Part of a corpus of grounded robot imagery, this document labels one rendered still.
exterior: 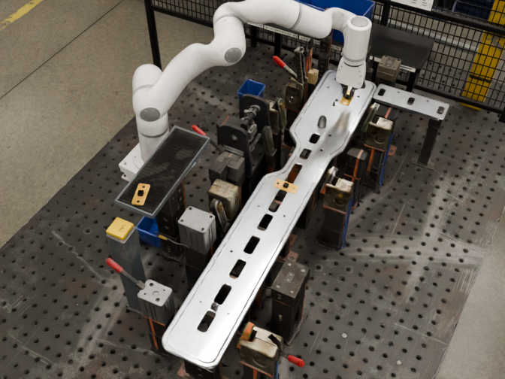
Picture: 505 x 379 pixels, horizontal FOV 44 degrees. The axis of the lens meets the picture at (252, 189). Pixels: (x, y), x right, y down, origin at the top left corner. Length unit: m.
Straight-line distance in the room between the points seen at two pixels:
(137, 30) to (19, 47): 0.82
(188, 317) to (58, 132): 2.26
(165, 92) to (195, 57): 0.17
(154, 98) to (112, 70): 2.09
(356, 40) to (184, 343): 1.15
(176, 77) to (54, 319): 0.95
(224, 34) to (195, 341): 0.97
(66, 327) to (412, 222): 1.35
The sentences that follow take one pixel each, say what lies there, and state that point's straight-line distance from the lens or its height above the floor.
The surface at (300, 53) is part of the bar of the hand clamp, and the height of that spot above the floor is 1.21.
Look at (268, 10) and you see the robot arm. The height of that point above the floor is 1.51.
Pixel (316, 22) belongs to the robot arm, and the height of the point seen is 1.44.
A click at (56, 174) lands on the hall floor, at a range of 3.72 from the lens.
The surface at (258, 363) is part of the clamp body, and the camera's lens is 1.86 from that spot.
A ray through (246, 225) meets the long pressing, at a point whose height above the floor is 1.00.
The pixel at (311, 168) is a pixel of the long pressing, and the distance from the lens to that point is 2.25.
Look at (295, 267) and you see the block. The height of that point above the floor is 1.03.
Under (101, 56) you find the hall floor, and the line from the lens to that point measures 4.44.
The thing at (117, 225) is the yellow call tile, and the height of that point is 1.16.
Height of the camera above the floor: 2.67
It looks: 50 degrees down
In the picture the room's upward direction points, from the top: straight up
